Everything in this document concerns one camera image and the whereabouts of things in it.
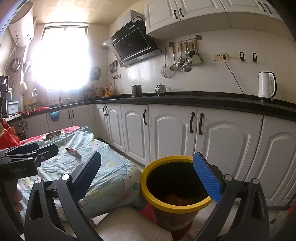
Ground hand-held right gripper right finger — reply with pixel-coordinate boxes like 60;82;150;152
192;152;270;241

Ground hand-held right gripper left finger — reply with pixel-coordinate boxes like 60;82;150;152
24;152;103;241

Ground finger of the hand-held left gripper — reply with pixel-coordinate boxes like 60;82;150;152
0;142;47;157
0;144;59;163

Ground red snack wrapper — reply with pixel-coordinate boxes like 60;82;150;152
65;148;82;158

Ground red plastic bag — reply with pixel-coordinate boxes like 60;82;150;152
164;193;197;206

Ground yellow rimmed bin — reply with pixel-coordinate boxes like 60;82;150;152
140;156;213;240

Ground person's left hand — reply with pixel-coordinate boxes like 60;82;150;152
11;189;23;212

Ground red bed sheet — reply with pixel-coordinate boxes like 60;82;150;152
20;126;80;145

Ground round metal pan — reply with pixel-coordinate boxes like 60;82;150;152
42;130;66;140

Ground table with patterned cloth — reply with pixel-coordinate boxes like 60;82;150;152
17;126;144;223

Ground red cushion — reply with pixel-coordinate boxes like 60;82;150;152
0;118;21;150

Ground row of white cabinet doors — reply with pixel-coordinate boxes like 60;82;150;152
22;103;296;210

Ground red cloth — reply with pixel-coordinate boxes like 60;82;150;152
20;106;49;115

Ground white plastic box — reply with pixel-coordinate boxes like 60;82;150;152
6;101;19;115

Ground black appliance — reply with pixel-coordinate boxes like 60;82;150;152
0;75;10;116

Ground dish rack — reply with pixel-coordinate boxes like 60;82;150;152
80;85;97;100

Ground black kitchen countertop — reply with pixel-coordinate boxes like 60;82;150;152
5;91;296;122

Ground group of condiment bottles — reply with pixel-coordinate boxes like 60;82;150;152
99;84;116;97

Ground kitchen window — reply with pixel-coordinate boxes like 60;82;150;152
35;22;89;93

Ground metal teapot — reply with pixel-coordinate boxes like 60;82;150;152
155;83;167;96

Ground hanging kitchen tools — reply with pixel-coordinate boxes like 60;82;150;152
109;60;119;79

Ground white electric kettle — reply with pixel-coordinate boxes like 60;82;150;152
257;71;277;102

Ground large metal ladle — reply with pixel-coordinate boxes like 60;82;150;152
183;43;192;72

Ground pale green spatula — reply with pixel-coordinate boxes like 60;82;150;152
192;41;205;65

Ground metal skimmer spoon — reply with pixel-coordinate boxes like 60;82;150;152
178;44;185;66

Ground white water heater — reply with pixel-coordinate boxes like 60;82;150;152
8;1;35;47

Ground black range hood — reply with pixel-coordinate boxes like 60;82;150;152
105;10;162;68

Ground white upper cabinets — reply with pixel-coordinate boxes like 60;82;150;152
143;0;287;42

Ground small wall fan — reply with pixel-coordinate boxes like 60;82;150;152
89;66;102;81

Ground black power cable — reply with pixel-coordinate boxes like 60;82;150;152
223;58;245;95

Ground utensil wall rail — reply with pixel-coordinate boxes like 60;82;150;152
169;35;202;45

